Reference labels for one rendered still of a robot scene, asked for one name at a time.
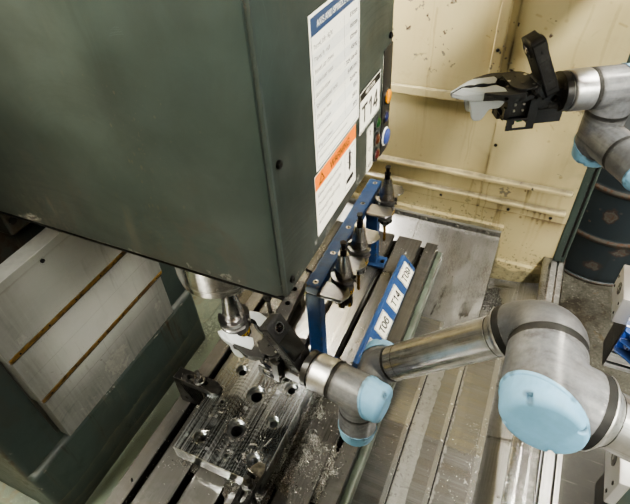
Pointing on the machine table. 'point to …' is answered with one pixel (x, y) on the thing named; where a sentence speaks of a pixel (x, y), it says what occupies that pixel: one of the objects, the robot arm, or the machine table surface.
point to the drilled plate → (209, 457)
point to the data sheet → (334, 72)
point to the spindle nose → (205, 288)
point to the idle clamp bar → (292, 301)
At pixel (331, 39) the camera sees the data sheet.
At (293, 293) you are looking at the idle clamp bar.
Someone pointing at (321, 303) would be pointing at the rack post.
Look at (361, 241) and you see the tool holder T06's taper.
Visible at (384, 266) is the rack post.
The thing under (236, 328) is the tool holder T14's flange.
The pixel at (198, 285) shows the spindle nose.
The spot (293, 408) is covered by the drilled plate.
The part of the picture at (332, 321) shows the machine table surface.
